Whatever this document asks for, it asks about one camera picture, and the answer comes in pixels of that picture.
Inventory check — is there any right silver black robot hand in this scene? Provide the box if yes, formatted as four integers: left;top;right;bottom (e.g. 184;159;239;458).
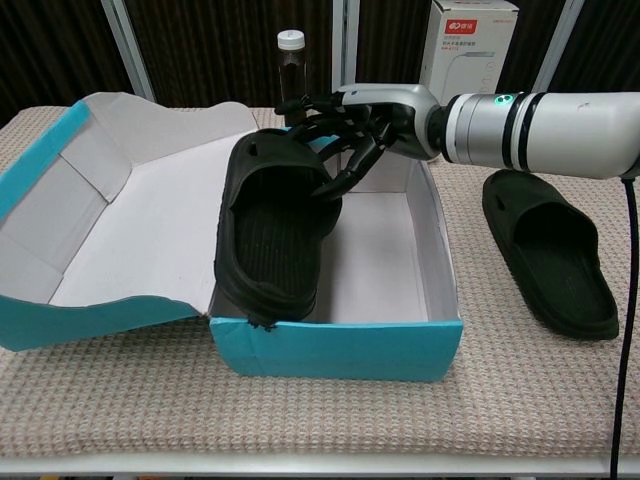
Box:
274;83;444;201

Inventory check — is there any black slipper with frayed heel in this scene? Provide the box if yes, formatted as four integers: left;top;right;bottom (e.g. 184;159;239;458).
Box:
212;128;344;332

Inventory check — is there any black slipper with smooth heel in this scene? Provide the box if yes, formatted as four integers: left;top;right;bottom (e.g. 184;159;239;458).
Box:
481;169;620;341

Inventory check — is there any light blue cardboard shoe box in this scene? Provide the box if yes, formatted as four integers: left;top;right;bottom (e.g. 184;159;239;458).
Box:
0;90;466;384

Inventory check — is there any table with beige tablecloth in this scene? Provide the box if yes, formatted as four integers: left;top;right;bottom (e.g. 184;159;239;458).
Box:
0;105;640;459

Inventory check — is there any dark brown curtain panel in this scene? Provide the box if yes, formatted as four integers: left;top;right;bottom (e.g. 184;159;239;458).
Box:
547;0;640;96
124;0;335;109
355;0;571;94
0;0;135;126

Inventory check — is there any white desk lamp carton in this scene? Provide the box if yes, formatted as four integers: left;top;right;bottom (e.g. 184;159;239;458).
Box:
418;0;519;96

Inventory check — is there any dark brown bottle white cap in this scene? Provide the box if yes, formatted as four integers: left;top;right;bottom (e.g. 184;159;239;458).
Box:
277;29;307;114

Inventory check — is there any grey aluminium partition post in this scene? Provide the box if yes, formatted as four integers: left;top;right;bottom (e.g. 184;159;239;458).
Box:
537;0;587;94
332;0;359;94
99;0;155;102

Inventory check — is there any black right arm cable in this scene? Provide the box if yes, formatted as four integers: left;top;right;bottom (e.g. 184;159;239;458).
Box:
608;169;640;474

